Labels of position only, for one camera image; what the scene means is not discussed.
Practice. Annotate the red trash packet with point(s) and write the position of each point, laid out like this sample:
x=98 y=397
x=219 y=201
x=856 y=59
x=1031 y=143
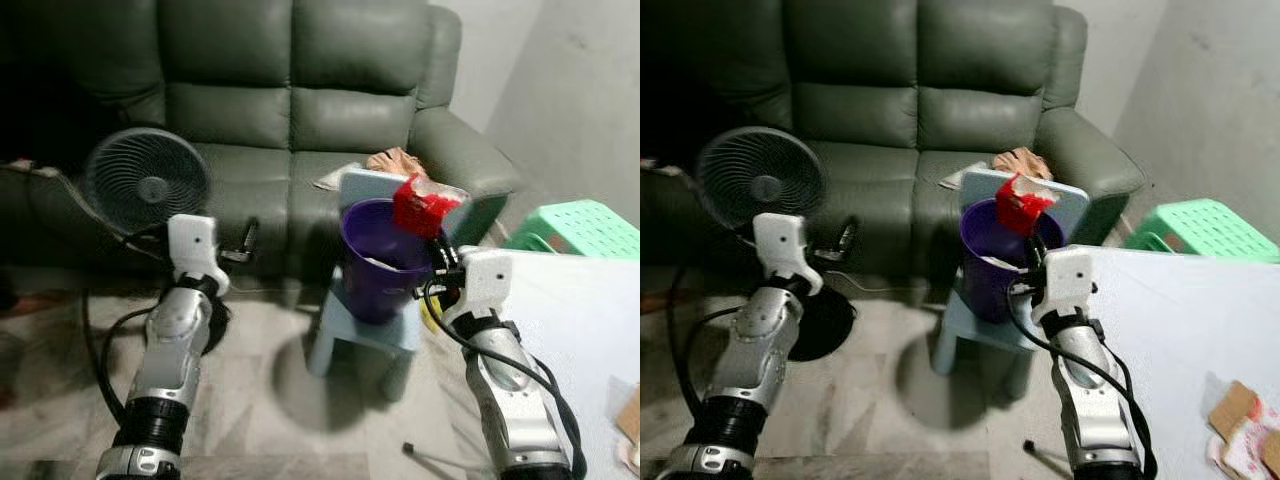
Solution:
x=415 y=210
x=1020 y=208

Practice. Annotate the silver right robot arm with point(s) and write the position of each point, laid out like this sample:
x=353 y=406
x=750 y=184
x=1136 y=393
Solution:
x=515 y=400
x=1095 y=400

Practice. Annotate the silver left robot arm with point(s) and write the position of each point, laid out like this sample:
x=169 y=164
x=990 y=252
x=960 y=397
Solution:
x=750 y=350
x=175 y=345

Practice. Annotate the white trash piece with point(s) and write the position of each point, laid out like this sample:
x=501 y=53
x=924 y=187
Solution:
x=380 y=262
x=997 y=262

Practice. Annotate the purple plastic rubbish bin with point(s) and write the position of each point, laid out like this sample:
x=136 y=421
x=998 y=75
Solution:
x=990 y=290
x=375 y=290

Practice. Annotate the yellow plastic item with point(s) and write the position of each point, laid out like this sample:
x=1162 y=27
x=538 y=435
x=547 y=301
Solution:
x=430 y=318

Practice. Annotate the light blue small chair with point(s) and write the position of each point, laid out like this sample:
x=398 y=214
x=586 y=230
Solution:
x=365 y=335
x=975 y=330

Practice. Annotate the white paper sheet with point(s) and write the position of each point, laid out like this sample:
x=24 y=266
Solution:
x=330 y=179
x=955 y=178

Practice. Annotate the grey floor fan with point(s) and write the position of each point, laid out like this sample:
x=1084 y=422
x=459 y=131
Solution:
x=760 y=180
x=145 y=180

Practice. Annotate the dark green leather sofa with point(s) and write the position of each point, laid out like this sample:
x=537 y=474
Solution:
x=250 y=95
x=870 y=95

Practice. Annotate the green plastic stool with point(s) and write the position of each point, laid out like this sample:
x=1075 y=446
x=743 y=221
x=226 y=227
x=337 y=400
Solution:
x=585 y=228
x=1210 y=228

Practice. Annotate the black tipped thin stick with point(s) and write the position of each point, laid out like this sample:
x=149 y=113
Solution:
x=412 y=449
x=1030 y=446

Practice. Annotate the brown cardboard piece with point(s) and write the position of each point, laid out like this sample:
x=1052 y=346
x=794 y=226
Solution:
x=1230 y=405
x=630 y=415

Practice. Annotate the pink white wrapper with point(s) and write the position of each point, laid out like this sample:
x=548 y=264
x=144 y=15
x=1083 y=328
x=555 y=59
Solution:
x=1255 y=440

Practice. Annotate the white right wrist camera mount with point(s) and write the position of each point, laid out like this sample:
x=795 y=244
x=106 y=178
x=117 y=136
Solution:
x=1068 y=280
x=487 y=280

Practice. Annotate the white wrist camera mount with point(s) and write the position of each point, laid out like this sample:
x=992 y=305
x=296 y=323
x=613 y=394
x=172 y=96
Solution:
x=487 y=280
x=782 y=250
x=195 y=250
x=1068 y=280

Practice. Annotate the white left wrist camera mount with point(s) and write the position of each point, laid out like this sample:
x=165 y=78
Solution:
x=195 y=250
x=782 y=250

